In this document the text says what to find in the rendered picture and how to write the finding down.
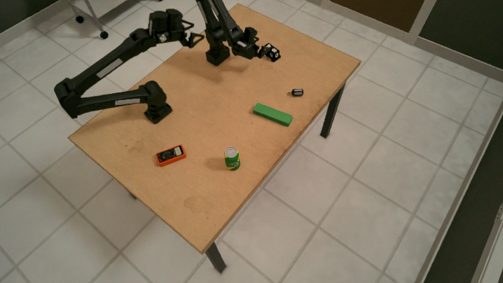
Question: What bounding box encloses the orange pocket multimeter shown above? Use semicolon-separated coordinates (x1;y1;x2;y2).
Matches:
156;144;186;167

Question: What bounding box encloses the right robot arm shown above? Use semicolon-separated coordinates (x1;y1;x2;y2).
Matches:
54;8;183;123

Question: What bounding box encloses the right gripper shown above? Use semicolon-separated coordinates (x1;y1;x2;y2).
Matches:
167;19;205;48

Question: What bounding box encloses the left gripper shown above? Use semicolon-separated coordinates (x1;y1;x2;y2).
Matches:
252;37;270;59

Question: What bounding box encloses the green rectangular bar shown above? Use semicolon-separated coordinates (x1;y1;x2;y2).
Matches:
253;103;293;127

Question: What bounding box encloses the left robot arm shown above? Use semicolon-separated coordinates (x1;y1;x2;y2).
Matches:
196;0;258;62

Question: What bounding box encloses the green drink can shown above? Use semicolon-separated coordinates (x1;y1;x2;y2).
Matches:
224;146;240;171

